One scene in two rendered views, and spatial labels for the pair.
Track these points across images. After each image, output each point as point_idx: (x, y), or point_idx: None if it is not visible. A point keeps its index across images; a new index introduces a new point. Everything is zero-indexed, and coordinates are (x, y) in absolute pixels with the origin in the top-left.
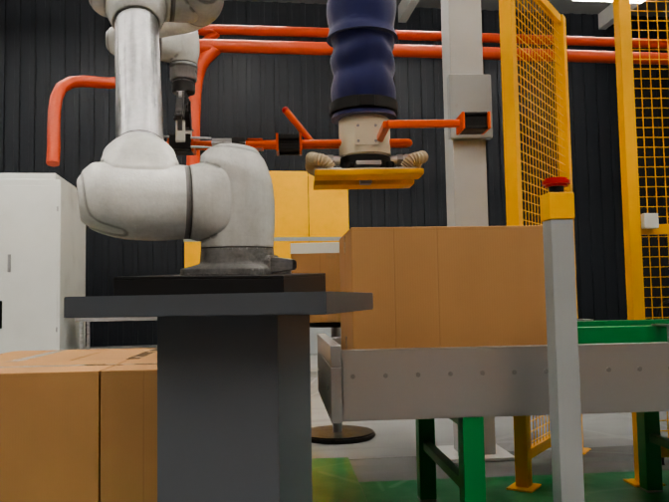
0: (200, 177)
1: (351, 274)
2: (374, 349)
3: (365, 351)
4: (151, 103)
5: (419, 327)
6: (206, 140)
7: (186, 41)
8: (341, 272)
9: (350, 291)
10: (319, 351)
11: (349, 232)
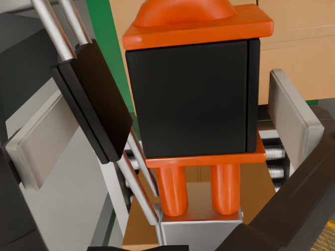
0: None
1: (131, 203)
2: (111, 171)
3: (99, 165)
4: None
5: None
6: (163, 198)
7: None
8: (245, 201)
9: (144, 190)
10: (267, 120)
11: (133, 240)
